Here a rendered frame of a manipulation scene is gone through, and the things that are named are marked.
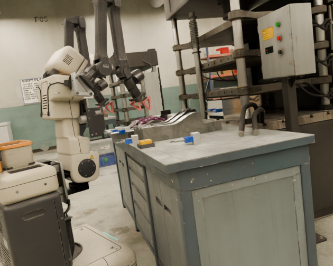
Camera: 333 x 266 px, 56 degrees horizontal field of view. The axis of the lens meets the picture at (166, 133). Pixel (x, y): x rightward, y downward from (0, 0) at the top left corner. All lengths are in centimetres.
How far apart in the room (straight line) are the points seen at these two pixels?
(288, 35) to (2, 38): 808
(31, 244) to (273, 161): 111
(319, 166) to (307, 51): 91
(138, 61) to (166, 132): 485
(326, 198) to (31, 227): 202
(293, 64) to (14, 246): 169
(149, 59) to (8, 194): 548
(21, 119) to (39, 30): 239
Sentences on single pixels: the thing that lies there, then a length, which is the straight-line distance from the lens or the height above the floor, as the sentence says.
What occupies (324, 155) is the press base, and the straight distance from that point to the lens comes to 257.
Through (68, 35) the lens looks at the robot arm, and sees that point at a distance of 211.
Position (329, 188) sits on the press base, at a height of 22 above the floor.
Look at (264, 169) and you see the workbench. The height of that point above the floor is 69.
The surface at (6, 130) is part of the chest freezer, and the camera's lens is 825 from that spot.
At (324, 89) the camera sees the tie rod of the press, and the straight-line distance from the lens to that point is 260.
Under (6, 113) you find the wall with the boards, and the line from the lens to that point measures 910.
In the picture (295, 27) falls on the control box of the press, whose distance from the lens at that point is 200.
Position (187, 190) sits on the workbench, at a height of 67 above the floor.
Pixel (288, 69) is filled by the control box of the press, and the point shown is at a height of 111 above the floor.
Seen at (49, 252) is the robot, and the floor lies 43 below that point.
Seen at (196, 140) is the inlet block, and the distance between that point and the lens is 154.
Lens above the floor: 106
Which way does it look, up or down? 7 degrees down
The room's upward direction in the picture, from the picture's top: 8 degrees counter-clockwise
